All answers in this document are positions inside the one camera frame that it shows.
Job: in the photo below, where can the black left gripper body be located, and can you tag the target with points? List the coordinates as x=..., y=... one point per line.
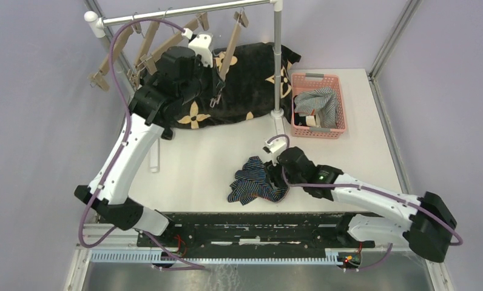
x=209, y=82

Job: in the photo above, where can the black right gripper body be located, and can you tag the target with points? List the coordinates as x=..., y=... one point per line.
x=275, y=174

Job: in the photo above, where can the navy striped underwear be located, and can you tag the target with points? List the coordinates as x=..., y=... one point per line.
x=251, y=182

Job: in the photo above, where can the beige hanger with striped underwear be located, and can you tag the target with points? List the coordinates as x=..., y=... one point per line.
x=150, y=62

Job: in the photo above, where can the beige hanger with navy underwear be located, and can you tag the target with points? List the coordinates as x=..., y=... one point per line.
x=223, y=61

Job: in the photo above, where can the grey white striped underwear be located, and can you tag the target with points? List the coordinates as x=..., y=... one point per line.
x=323, y=102

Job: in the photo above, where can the beige clip hanger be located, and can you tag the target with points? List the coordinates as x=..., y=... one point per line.
x=143, y=51

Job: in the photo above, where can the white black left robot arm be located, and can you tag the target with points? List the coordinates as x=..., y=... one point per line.
x=183, y=74

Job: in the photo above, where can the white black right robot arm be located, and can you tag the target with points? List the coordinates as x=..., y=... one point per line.
x=423, y=223

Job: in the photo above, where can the empty beige hanger far left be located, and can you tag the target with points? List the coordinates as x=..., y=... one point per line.
x=97, y=79

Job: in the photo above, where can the black floral blanket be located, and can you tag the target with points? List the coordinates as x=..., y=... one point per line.
x=248, y=91

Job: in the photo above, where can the pink plastic basket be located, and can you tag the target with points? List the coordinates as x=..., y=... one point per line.
x=303, y=82

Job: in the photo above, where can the silver white clothes rack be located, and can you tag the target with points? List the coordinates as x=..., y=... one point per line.
x=100, y=25

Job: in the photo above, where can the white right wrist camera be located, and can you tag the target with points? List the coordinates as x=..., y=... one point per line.
x=276, y=145

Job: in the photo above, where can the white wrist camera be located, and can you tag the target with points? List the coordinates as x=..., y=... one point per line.
x=276, y=145
x=201, y=45

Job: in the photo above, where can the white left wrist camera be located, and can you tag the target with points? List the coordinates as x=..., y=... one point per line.
x=201, y=45

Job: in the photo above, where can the light blue cable duct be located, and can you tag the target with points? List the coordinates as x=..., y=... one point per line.
x=155, y=256

